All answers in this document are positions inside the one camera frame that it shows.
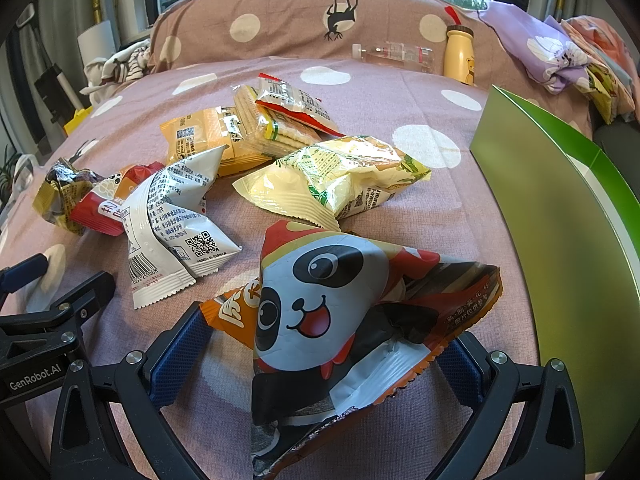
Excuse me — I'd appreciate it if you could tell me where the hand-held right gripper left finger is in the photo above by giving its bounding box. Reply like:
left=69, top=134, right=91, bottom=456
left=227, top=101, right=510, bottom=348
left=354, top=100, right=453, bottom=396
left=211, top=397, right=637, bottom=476
left=50, top=302, right=216, bottom=480

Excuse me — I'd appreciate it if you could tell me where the white snack packet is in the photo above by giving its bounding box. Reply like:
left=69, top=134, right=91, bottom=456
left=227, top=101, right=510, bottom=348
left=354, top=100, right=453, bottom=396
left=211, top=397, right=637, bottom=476
left=121, top=144, right=244, bottom=309

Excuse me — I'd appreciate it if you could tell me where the green cardboard box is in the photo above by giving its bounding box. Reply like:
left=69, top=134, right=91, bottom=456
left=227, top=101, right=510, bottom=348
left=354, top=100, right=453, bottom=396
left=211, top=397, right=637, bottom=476
left=470, top=85, right=640, bottom=478

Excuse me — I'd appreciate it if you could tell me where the black stand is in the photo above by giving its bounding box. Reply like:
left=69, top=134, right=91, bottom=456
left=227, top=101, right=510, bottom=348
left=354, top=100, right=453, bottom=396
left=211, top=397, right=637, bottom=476
left=20, top=2, right=76, bottom=156

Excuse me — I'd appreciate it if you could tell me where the dark gold snack packet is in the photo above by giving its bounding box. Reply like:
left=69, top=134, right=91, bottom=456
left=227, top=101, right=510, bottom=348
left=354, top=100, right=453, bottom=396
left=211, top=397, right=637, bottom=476
left=32, top=157, right=106, bottom=236

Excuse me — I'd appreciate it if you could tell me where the pile of pink patterned cloths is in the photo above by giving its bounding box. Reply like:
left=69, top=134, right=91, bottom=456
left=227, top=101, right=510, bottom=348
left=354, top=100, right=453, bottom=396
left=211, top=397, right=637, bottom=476
left=560, top=15, right=638, bottom=126

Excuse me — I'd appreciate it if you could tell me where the white box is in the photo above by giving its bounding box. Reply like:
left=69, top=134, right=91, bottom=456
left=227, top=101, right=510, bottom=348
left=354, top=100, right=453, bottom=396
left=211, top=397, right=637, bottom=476
left=77, top=20, right=121, bottom=68

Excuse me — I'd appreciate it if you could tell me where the yellow bottle with brown cap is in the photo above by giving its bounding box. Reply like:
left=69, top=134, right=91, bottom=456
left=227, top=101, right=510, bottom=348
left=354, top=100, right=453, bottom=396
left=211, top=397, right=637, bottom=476
left=442, top=5, right=476, bottom=85

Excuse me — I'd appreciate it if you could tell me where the pink polka-dot blanket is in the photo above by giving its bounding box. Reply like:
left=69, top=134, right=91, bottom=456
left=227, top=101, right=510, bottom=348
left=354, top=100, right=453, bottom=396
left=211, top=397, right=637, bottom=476
left=0, top=55, right=596, bottom=480

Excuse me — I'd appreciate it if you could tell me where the white striped cloth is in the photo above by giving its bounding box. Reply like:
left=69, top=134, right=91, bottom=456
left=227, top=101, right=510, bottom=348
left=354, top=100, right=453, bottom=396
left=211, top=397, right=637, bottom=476
left=82, top=39, right=153, bottom=106

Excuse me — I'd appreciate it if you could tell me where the orange-yellow snack packet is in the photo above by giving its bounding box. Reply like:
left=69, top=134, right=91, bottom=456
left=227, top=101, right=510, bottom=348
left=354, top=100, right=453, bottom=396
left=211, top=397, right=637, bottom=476
left=160, top=106, right=273, bottom=178

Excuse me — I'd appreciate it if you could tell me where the clear plastic bottle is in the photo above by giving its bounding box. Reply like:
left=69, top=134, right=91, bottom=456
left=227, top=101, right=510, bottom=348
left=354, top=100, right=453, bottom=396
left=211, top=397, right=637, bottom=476
left=351, top=41, right=433, bottom=73

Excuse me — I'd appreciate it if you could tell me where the pale yellow green snack packet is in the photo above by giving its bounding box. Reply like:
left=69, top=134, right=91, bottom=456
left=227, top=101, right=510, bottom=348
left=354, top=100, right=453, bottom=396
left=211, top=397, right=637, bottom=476
left=232, top=135, right=432, bottom=231

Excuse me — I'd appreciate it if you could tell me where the purple floral cloth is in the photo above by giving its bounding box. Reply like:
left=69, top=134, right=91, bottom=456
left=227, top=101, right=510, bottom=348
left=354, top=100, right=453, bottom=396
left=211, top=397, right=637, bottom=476
left=477, top=1, right=596, bottom=95

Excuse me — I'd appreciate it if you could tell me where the beige red-edged snack packet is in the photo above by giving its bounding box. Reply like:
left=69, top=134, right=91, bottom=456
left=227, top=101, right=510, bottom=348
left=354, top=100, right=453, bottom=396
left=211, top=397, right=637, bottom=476
left=255, top=74, right=347, bottom=138

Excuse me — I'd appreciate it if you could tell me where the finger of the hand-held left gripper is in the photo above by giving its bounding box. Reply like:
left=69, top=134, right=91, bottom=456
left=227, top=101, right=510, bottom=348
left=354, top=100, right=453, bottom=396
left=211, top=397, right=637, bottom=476
left=0, top=270, right=117, bottom=333
left=0, top=252, right=51, bottom=301

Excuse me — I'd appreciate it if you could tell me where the red snack packet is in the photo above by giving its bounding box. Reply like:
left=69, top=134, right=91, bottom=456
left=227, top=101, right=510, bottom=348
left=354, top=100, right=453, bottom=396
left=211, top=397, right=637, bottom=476
left=70, top=162, right=166, bottom=237

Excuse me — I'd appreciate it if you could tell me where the pink polka-dot pillow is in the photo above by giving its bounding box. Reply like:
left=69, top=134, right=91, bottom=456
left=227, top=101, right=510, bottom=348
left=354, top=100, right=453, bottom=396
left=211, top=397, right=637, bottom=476
left=148, top=0, right=596, bottom=133

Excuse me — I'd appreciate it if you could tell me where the green-labelled cracker packet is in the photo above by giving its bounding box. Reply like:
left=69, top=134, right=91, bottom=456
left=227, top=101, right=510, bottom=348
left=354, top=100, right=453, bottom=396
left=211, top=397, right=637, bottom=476
left=234, top=85, right=323, bottom=156

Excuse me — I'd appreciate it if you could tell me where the panda print snack packet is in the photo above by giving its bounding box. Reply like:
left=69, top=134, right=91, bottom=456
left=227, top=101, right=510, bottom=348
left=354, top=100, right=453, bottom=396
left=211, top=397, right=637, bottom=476
left=200, top=217, right=503, bottom=480

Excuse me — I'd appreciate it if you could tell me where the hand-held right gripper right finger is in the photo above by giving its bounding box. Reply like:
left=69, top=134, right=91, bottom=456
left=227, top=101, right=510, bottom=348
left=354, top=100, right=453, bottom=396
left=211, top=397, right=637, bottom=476
left=435, top=332, right=586, bottom=480

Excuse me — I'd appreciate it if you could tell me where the yellow plastic object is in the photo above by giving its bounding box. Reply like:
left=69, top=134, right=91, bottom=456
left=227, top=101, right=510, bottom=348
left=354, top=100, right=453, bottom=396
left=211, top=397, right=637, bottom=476
left=64, top=106, right=93, bottom=136

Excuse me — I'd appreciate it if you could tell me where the white plastic bag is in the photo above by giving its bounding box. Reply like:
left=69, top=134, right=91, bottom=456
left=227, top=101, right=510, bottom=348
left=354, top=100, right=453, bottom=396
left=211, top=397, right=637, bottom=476
left=0, top=155, right=36, bottom=211

